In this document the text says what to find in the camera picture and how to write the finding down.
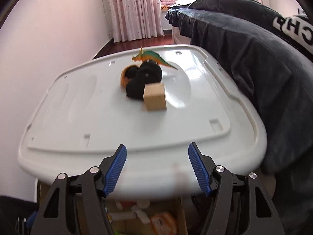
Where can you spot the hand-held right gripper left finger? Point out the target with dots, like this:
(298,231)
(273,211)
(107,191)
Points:
(115,171)

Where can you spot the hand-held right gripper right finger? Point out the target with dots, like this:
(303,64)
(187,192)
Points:
(199,171)

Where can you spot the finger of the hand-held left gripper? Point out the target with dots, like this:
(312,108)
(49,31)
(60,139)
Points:
(30,219)

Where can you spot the white foam block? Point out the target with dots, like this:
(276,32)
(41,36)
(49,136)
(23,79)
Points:
(122,216)

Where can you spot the brown cardboard box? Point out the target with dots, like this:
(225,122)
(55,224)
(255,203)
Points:
(184,217)

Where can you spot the white tissue block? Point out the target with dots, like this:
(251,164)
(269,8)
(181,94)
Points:
(143,216)

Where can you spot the orange plastic bag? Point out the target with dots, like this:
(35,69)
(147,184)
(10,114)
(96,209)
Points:
(163,224)

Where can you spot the white plastic storage lid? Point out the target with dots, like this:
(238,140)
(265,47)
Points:
(85,107)

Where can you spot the wooden block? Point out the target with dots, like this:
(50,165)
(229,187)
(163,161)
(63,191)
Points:
(154,96)

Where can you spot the orange round toy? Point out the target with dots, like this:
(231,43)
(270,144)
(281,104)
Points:
(123,78)

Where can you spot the black fabric bundle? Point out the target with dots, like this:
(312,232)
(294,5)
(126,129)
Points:
(141,80)

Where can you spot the green orange toy dinosaur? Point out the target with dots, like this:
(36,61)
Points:
(152,55)

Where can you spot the black garment with white letters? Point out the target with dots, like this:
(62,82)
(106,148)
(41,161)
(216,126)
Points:
(232,5)

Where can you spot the white bed frame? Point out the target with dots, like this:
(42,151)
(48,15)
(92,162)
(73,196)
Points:
(181,35)

